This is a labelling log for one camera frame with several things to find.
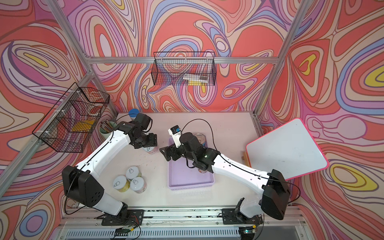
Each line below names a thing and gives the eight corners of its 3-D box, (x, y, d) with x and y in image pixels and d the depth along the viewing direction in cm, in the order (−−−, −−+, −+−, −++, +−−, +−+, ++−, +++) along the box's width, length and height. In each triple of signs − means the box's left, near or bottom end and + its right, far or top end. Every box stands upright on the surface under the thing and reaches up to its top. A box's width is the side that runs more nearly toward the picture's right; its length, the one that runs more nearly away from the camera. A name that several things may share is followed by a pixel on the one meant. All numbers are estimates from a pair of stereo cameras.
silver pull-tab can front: (131, 193, 82) (128, 190, 78) (134, 180, 87) (132, 176, 83) (145, 193, 82) (143, 190, 78) (148, 180, 87) (146, 176, 83)
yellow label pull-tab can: (113, 192, 82) (110, 189, 79) (118, 178, 87) (115, 175, 84) (128, 192, 82) (125, 189, 79) (131, 178, 87) (129, 175, 84)
